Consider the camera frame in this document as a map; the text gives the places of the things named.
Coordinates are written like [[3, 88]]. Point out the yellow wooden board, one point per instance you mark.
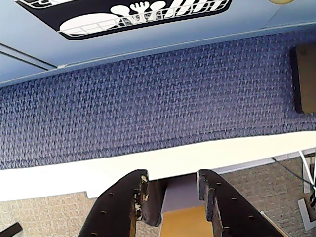
[[185, 222]]

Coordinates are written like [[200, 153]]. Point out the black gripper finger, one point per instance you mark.
[[229, 209], [116, 205]]

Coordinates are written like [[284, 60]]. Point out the white angled bracket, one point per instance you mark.
[[304, 212]]

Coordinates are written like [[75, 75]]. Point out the blue toy kitchen cabinet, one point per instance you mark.
[[153, 37]]

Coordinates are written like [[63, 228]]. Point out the yellow round knob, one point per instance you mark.
[[280, 1]]

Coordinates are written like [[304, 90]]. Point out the black white dish rack sticker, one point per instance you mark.
[[103, 22]]

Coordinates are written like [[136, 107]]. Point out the blue woven mat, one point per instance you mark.
[[148, 108]]

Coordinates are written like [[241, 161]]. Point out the black bar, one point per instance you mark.
[[10, 230]]

